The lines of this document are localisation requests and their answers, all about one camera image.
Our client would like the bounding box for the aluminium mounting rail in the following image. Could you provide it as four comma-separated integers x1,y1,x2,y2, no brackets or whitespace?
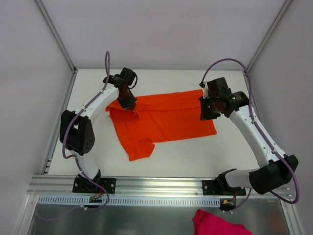
26,175,293,196

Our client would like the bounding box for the right aluminium frame post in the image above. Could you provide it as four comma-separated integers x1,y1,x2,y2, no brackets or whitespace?
247,0,294,72

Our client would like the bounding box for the pink t-shirt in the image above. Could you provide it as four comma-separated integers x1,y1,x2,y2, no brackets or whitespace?
193,209,252,235

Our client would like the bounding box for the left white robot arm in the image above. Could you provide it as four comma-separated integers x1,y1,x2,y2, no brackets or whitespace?
59,68,137,193

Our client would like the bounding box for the orange t-shirt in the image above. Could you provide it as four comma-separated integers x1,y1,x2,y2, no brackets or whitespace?
106,90,217,161

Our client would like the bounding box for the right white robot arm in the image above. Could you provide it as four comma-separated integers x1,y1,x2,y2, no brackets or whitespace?
199,77,299,195

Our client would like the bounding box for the slotted white cable duct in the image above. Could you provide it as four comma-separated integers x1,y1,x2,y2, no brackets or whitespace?
37,195,221,208

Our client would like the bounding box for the aluminium frame post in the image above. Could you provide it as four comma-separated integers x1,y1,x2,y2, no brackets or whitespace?
34,0,77,73
247,0,294,72

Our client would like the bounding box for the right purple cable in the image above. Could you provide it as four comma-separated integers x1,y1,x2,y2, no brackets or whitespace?
199,58,301,204

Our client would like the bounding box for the left aluminium frame post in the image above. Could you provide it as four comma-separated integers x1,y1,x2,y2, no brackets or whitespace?
34,0,77,73

